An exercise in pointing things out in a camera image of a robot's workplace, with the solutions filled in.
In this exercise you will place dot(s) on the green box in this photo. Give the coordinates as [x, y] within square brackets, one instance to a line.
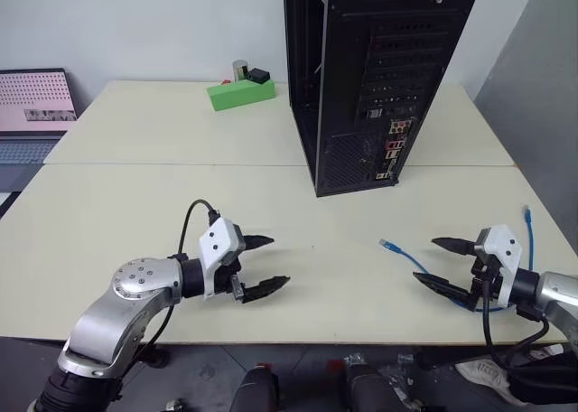
[239, 96]

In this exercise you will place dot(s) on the small black box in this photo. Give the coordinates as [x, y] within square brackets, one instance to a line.
[258, 75]

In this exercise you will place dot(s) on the white shoe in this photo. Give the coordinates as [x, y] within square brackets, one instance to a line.
[483, 375]

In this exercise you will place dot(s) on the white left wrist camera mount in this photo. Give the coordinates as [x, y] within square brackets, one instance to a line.
[217, 242]

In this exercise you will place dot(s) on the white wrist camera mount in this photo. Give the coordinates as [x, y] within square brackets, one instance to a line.
[503, 245]
[217, 242]

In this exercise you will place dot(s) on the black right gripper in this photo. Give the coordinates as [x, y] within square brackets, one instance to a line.
[481, 265]

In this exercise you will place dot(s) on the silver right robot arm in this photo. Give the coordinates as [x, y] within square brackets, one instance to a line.
[555, 290]

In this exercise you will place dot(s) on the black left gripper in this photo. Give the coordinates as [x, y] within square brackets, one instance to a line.
[226, 282]

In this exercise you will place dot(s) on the laptop with pink screen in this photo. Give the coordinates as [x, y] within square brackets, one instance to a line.
[31, 96]

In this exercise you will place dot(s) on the dark rounded shape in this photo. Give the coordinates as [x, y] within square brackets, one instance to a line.
[255, 391]

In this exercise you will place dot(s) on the black computer tower case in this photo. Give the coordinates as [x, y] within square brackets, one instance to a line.
[343, 68]

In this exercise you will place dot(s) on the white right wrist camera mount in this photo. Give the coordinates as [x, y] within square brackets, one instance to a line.
[503, 245]

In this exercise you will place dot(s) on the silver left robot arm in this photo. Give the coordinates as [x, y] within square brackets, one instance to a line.
[126, 303]

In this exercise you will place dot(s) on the silver metal can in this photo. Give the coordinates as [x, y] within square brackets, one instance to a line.
[238, 68]

